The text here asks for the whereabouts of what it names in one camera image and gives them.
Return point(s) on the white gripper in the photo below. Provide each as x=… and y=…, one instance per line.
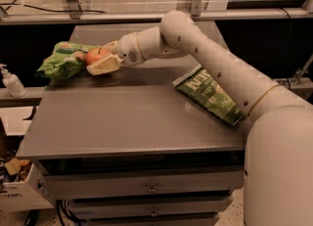
x=127, y=50

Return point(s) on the red apple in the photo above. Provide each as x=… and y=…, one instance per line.
x=94, y=55

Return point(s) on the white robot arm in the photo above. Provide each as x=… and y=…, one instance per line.
x=278, y=180

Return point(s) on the green rice chip bag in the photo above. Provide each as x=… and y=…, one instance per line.
x=67, y=60

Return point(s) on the green Kettle chips bag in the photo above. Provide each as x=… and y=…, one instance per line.
x=200, y=87

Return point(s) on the grey drawer cabinet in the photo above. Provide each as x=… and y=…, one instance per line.
x=127, y=149

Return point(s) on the white pump bottle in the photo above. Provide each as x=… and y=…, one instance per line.
x=12, y=83

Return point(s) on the top drawer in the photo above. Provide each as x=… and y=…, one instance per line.
x=142, y=183

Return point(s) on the drawer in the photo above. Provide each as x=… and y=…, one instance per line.
x=151, y=207
x=142, y=183

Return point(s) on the middle drawer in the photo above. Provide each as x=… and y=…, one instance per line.
x=151, y=207

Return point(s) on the white cardboard box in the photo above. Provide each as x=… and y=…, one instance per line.
x=25, y=194

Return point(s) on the grey metal rail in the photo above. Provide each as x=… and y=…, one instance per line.
x=233, y=14

